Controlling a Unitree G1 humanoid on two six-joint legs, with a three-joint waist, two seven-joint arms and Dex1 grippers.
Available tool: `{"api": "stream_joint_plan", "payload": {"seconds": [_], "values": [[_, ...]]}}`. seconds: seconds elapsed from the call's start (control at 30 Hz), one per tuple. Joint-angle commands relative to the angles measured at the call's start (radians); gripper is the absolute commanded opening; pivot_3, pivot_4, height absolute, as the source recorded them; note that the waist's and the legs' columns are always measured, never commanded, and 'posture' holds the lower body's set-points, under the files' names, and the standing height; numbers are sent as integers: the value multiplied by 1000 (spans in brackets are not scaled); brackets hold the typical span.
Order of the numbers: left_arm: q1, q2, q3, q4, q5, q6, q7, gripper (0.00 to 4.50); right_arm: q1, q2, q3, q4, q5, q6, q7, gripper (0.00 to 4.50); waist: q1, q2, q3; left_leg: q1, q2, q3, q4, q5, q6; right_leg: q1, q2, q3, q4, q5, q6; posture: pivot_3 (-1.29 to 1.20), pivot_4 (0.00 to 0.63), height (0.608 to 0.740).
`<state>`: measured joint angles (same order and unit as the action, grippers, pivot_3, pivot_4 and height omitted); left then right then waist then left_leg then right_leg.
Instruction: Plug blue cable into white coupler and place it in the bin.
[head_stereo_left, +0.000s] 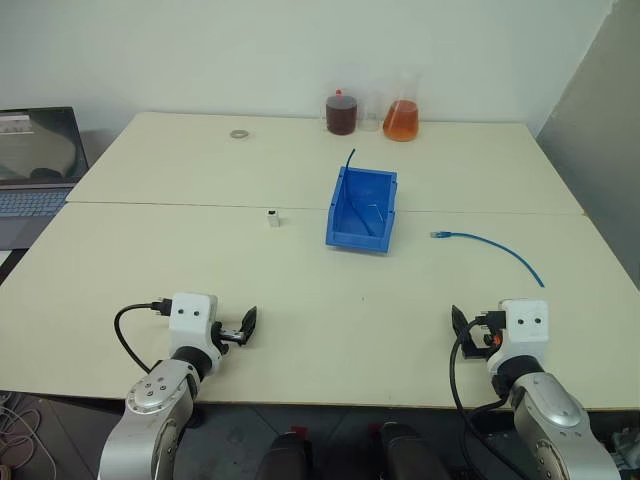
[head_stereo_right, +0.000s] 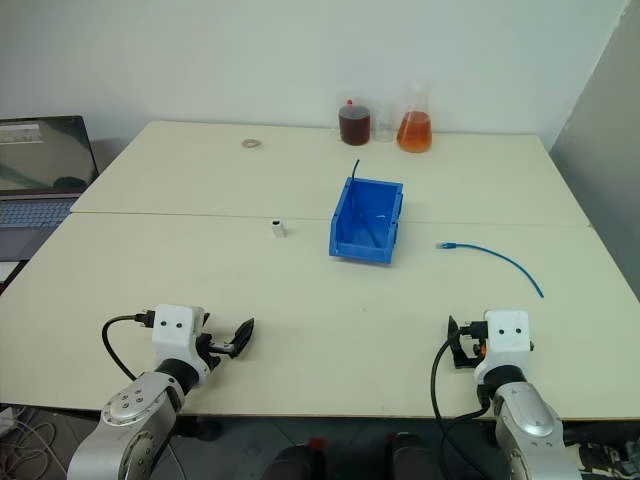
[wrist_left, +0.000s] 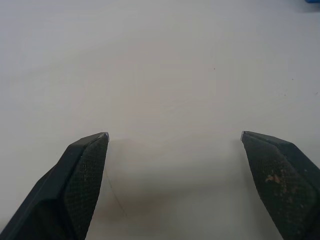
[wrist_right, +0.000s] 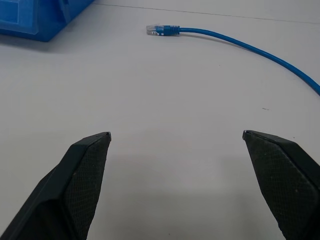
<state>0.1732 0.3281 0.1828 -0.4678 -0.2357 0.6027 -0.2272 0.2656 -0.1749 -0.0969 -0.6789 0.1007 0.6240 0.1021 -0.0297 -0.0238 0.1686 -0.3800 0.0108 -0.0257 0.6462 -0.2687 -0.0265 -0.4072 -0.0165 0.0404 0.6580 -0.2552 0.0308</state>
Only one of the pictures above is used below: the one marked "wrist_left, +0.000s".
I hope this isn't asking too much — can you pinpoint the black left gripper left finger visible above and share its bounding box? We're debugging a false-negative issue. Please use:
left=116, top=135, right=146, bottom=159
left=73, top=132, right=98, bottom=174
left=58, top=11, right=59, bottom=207
left=0, top=131, right=111, bottom=240

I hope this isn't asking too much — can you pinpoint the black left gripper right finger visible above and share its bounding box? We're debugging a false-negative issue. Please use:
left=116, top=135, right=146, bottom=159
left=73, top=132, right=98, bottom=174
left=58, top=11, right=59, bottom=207
left=240, top=130, right=320, bottom=240

